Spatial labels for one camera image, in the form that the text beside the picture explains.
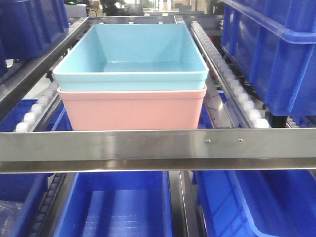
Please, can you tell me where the pink plastic box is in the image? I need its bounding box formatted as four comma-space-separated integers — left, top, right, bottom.
57, 87, 207, 130

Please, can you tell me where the light blue plastic box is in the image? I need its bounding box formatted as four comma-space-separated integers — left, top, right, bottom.
53, 24, 208, 91

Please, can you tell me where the blue bin bottom middle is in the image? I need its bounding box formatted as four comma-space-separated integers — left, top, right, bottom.
53, 171, 173, 237

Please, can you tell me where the blue bin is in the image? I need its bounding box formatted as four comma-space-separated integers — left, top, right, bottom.
0, 0, 69, 76
53, 171, 173, 237
0, 99, 72, 237
193, 170, 316, 237
221, 0, 316, 116

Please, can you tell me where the right white roller track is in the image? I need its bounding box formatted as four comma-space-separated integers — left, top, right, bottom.
191, 21, 270, 129

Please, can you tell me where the blue bin bottom right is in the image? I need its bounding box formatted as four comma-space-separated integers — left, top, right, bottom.
193, 170, 316, 237

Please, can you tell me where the white roller conveyor track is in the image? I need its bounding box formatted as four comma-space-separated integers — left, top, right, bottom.
14, 81, 60, 132

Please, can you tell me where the blue bin upper right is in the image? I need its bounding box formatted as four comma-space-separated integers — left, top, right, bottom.
221, 0, 316, 116

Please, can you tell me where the blue bin bottom left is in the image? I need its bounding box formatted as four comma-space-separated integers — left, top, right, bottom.
0, 99, 72, 237

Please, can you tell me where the blue bin upper left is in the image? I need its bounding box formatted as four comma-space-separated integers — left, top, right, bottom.
0, 0, 69, 76

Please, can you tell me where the clear plastic bag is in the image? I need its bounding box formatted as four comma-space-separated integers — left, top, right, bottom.
0, 200, 24, 237

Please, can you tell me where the steel shelf rack frame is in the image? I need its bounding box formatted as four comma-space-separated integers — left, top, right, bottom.
0, 22, 316, 237

